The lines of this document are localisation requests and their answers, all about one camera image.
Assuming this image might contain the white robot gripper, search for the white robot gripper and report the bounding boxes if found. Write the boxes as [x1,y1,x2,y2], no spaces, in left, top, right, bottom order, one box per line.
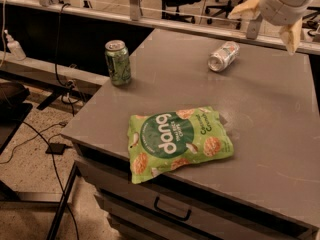
[228,0,312,55]

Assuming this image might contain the silver 7up can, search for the silver 7up can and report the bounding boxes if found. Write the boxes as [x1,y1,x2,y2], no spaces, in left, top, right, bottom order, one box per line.
[208,41,240,72]

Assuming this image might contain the green soda can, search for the green soda can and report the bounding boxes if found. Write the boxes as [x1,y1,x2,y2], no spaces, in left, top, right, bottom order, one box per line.
[105,40,131,86]

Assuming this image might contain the green rice chip bag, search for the green rice chip bag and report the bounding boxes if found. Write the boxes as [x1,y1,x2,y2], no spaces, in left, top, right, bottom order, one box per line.
[127,106,234,184]

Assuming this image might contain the grey drawer cabinet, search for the grey drawer cabinet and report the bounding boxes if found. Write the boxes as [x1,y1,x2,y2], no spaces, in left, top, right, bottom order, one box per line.
[63,30,320,240]

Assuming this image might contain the black power adapter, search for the black power adapter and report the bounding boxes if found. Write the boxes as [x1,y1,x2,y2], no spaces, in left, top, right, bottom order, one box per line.
[46,143,66,155]

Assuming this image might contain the clear sanitizer bottle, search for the clear sanitizer bottle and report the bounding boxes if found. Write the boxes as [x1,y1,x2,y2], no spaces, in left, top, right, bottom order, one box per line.
[4,30,26,61]

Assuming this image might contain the black chair at left edge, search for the black chair at left edge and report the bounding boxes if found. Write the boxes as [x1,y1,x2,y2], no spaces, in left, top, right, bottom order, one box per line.
[0,82,32,154]

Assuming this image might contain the metal glass partition rail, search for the metal glass partition rail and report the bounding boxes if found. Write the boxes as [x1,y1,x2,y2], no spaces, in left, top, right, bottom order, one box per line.
[0,0,320,55]

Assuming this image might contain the black drawer handle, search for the black drawer handle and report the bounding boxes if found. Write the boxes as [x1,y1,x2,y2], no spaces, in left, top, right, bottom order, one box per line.
[153,196,192,222]

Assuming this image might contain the black hanging cable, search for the black hanging cable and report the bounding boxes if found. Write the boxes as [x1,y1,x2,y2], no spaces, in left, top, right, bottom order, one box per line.
[54,3,79,117]

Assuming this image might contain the black cable on floor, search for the black cable on floor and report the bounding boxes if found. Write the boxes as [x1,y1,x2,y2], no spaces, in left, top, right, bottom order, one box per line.
[0,120,81,240]

